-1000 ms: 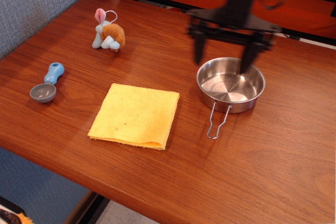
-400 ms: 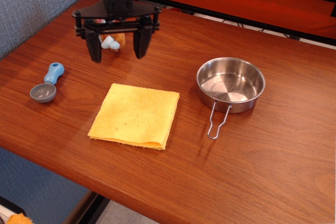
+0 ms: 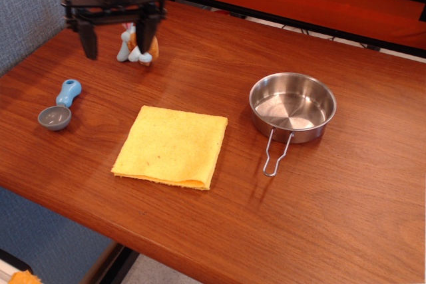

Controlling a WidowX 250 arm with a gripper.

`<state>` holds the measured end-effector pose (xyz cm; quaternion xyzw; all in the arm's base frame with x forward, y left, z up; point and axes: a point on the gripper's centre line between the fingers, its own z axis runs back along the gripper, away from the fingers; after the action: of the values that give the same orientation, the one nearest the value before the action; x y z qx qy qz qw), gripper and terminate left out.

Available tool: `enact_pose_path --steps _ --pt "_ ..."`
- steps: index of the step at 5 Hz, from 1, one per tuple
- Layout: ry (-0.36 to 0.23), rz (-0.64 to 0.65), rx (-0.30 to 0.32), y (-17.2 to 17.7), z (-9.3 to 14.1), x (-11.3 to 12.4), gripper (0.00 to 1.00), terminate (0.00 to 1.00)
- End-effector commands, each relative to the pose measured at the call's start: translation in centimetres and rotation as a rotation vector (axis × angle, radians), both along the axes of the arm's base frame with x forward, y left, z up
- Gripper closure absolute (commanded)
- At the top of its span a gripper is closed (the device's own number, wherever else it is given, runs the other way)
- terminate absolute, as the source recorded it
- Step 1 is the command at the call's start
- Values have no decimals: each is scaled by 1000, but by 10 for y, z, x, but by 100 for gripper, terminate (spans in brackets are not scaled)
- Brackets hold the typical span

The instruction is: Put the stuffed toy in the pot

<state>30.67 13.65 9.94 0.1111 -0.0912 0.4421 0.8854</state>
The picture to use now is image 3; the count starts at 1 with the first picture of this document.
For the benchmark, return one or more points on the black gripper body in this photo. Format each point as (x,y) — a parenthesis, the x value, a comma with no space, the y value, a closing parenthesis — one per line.
(145,14)

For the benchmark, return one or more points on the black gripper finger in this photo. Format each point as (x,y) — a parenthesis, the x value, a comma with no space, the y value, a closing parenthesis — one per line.
(145,32)
(88,39)

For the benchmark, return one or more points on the plush bunny toy with carrot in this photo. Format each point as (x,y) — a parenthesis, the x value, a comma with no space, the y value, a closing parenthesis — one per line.
(129,50)

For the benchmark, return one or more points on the stainless steel pan with handle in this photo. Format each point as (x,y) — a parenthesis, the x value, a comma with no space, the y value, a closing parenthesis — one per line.
(290,108)

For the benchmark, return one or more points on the blue and grey measuring scoop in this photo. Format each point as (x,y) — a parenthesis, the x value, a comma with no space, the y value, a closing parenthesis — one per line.
(59,116)

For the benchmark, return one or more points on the folded yellow cloth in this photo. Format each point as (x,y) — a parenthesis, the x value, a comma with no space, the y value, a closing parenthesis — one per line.
(172,147)

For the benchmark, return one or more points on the orange fuzzy object at corner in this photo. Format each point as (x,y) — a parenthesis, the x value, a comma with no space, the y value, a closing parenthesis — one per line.
(21,277)

